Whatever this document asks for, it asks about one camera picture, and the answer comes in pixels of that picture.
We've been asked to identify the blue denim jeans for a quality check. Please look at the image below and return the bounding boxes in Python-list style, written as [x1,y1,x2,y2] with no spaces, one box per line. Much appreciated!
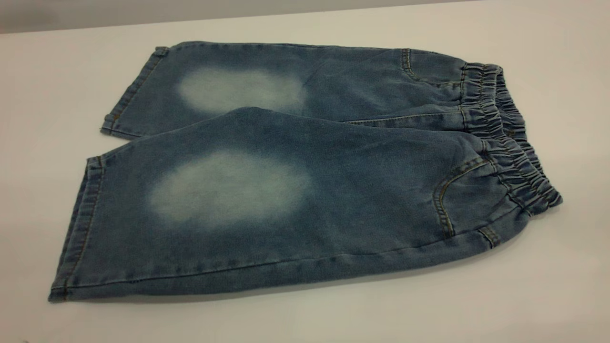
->
[48,40,564,303]

